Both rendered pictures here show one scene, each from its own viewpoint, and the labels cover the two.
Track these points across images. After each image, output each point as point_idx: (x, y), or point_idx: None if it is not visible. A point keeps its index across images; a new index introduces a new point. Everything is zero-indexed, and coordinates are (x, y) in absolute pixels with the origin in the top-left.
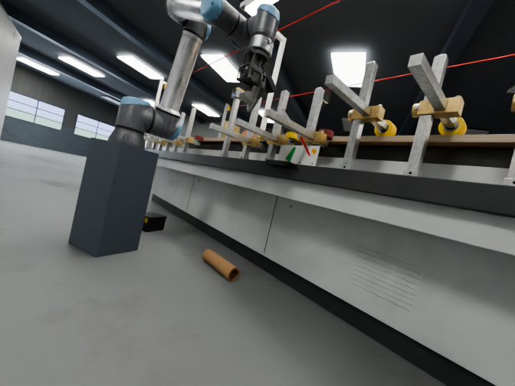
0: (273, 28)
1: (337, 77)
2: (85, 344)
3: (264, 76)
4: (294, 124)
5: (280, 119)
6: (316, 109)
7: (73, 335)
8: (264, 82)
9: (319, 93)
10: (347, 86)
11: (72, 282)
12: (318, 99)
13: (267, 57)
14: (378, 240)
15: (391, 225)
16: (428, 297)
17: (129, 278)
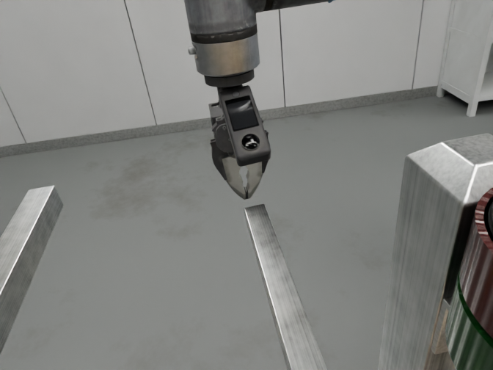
0: (185, 9)
1: (23, 201)
2: (250, 325)
3: (215, 130)
4: (268, 295)
5: (253, 246)
6: (384, 342)
7: (263, 317)
8: (211, 146)
9: (399, 213)
10: (1, 239)
11: (348, 300)
12: (391, 267)
13: (207, 82)
14: None
15: None
16: None
17: (374, 349)
